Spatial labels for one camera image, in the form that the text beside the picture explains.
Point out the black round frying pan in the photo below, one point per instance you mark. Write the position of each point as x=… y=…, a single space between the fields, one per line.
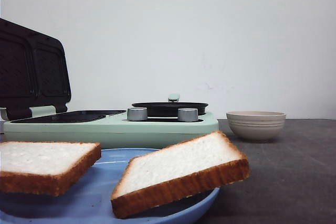
x=170 y=108

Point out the blue round plate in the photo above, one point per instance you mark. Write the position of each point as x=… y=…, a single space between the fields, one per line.
x=88 y=201

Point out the beige ribbed ceramic bowl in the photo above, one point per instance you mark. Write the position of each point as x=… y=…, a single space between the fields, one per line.
x=256 y=126

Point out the left silver control knob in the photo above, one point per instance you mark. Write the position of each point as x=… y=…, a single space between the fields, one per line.
x=137 y=114

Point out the white bread slice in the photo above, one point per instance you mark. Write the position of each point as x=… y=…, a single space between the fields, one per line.
x=178 y=171
x=48 y=168

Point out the right silver control knob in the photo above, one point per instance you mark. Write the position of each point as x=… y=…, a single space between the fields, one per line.
x=187 y=115

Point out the mint green breakfast maker base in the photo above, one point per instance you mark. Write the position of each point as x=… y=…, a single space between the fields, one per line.
x=110 y=128

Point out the breakfast maker hinged lid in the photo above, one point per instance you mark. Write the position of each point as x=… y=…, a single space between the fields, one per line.
x=33 y=72

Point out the silver control knob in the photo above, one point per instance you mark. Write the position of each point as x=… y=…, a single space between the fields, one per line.
x=187 y=115
x=137 y=114

